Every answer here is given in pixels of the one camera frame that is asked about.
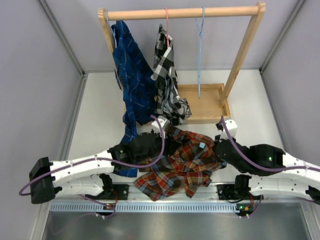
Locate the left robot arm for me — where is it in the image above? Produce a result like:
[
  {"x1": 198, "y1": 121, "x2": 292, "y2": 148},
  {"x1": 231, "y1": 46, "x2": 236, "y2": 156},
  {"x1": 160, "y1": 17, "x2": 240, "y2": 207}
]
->
[{"x1": 29, "y1": 131, "x2": 165, "y2": 205}]

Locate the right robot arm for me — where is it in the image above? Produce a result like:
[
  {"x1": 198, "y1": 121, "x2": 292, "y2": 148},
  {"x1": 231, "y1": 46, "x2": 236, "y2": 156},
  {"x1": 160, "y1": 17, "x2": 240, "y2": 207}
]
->
[{"x1": 214, "y1": 138, "x2": 320, "y2": 205}]

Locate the wooden clothes rack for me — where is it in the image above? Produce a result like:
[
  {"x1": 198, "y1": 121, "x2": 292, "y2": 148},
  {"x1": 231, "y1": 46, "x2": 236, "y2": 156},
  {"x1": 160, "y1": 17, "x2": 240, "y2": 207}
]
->
[{"x1": 97, "y1": 2, "x2": 267, "y2": 124}]

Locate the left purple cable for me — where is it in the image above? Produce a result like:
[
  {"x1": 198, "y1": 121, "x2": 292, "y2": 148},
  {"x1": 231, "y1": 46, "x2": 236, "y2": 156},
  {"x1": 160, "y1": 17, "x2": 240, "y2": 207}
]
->
[{"x1": 19, "y1": 114, "x2": 166, "y2": 218}]

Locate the light blue hanger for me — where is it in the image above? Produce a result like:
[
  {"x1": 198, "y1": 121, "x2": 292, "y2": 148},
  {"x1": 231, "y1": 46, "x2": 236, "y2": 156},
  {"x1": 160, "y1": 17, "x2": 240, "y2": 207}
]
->
[
  {"x1": 106, "y1": 10, "x2": 117, "y2": 49},
  {"x1": 195, "y1": 7, "x2": 205, "y2": 99}
]

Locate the purple cable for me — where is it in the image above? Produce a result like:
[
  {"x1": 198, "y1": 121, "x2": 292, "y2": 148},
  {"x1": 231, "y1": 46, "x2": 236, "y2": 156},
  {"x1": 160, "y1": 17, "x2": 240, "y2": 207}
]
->
[
  {"x1": 19, "y1": 114, "x2": 166, "y2": 218},
  {"x1": 219, "y1": 115, "x2": 320, "y2": 173}
]

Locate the black white checked shirt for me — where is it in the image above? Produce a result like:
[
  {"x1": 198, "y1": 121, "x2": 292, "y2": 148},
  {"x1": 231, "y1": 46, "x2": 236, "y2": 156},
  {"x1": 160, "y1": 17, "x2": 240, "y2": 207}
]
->
[{"x1": 151, "y1": 24, "x2": 192, "y2": 126}]

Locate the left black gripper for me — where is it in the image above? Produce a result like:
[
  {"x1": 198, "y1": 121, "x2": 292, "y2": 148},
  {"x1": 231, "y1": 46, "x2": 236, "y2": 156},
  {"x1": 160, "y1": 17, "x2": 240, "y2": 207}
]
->
[{"x1": 135, "y1": 129, "x2": 182, "y2": 163}]

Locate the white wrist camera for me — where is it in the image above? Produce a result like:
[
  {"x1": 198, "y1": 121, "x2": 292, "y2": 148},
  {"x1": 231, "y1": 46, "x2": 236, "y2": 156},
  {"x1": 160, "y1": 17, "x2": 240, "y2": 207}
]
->
[
  {"x1": 215, "y1": 118, "x2": 238, "y2": 140},
  {"x1": 151, "y1": 115, "x2": 170, "y2": 133}
]

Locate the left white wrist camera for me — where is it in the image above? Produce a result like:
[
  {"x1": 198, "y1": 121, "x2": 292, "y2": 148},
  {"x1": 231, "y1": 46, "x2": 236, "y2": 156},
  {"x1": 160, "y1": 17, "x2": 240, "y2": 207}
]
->
[{"x1": 151, "y1": 115, "x2": 170, "y2": 133}]

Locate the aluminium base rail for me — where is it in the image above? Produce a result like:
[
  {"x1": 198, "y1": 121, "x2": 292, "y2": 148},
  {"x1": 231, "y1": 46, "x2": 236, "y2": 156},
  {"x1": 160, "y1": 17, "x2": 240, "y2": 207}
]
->
[{"x1": 44, "y1": 178, "x2": 316, "y2": 203}]

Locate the pink wire hanger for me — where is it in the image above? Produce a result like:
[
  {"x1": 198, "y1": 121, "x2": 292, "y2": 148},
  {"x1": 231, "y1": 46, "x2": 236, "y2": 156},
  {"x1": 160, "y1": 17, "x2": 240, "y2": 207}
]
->
[{"x1": 164, "y1": 7, "x2": 172, "y2": 49}]

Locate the blue plaid shirt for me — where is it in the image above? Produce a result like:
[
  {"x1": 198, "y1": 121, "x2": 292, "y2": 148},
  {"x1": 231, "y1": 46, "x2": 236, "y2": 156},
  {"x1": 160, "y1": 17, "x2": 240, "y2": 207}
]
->
[{"x1": 107, "y1": 20, "x2": 156, "y2": 179}]

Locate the white slotted cable duct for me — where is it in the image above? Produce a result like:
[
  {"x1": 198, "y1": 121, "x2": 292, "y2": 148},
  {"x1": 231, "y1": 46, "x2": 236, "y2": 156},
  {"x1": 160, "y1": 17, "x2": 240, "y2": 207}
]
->
[{"x1": 50, "y1": 201, "x2": 240, "y2": 213}]

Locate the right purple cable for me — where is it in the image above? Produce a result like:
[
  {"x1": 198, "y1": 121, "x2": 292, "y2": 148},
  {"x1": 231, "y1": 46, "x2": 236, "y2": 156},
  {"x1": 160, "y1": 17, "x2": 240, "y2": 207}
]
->
[{"x1": 219, "y1": 115, "x2": 320, "y2": 173}]

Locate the red brown plaid shirt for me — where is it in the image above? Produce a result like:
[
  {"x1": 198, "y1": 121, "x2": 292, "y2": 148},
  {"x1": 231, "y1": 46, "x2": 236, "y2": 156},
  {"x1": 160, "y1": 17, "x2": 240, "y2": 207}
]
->
[{"x1": 133, "y1": 126, "x2": 223, "y2": 201}]

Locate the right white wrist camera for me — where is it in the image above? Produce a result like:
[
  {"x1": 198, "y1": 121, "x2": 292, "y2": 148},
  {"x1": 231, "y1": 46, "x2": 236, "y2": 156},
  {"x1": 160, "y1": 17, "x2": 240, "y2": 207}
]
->
[{"x1": 215, "y1": 118, "x2": 238, "y2": 140}]

